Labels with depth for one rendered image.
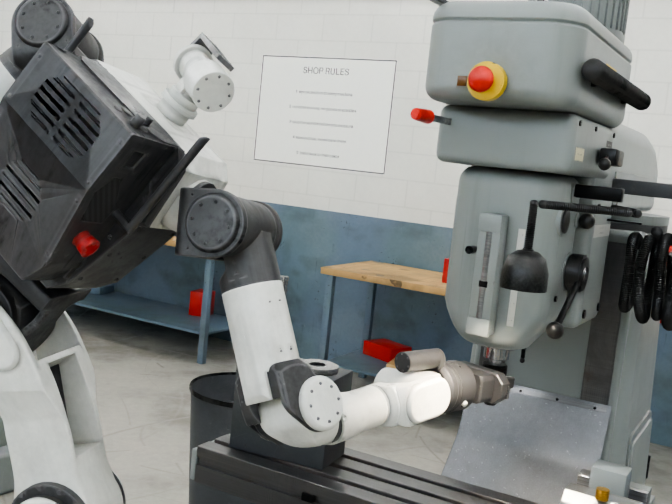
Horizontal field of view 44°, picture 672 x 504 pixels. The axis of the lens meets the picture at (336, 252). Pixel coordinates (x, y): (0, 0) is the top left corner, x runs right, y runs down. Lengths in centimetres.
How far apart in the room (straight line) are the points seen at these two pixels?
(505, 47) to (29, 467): 100
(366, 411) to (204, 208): 39
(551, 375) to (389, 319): 444
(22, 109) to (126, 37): 669
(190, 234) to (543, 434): 105
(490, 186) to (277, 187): 537
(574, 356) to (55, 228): 119
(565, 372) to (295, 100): 506
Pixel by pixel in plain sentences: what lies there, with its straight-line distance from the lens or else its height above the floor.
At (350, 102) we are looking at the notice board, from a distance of 651.
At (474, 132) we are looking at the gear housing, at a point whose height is 168.
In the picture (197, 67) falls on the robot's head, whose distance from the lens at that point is 130.
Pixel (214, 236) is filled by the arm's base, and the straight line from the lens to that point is 117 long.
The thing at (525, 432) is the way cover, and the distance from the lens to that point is 196.
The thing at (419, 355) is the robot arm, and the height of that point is 131.
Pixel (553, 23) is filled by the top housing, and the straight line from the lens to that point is 136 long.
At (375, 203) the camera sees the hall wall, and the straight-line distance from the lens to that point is 636.
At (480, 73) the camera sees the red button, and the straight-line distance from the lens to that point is 132.
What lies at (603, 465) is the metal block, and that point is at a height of 113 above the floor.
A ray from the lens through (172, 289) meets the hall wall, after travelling 748.
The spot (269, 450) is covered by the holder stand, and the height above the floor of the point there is 100.
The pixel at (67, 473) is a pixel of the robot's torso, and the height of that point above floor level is 108.
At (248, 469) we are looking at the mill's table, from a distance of 178.
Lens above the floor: 162
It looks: 6 degrees down
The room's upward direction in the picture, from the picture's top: 6 degrees clockwise
